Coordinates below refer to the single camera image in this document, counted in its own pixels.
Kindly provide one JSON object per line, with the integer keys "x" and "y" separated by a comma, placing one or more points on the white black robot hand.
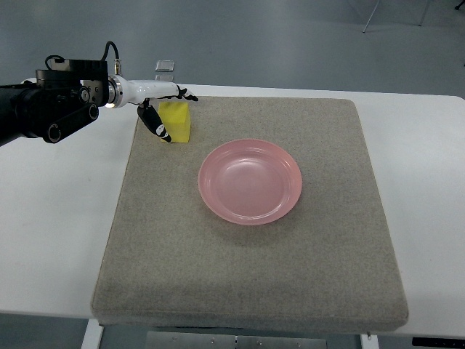
{"x": 141, "y": 93}

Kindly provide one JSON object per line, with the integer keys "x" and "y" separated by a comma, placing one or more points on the yellow foam block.
{"x": 176, "y": 119}

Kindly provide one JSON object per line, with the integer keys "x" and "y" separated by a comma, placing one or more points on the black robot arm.
{"x": 63, "y": 98}

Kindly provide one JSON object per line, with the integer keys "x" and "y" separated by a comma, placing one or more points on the lower floor socket plate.
{"x": 164, "y": 77}

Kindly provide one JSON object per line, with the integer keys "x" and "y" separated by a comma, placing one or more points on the floor socket plate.
{"x": 165, "y": 66}
{"x": 164, "y": 77}

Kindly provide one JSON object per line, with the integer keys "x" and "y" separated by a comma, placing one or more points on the upper floor socket plate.
{"x": 165, "y": 66}

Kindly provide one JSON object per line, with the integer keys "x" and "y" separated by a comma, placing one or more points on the pink plate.
{"x": 250, "y": 182}

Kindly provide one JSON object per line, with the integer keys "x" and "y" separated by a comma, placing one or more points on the white left table leg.
{"x": 93, "y": 335}

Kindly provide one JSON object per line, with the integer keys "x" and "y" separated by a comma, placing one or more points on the beige fabric mat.
{"x": 328, "y": 265}

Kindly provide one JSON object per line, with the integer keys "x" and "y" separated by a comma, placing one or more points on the metal chair legs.
{"x": 415, "y": 14}

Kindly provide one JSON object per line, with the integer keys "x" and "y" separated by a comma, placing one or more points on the black label strip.
{"x": 438, "y": 342}

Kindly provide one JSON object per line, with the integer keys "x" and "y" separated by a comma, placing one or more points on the metal table base plate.
{"x": 166, "y": 340}

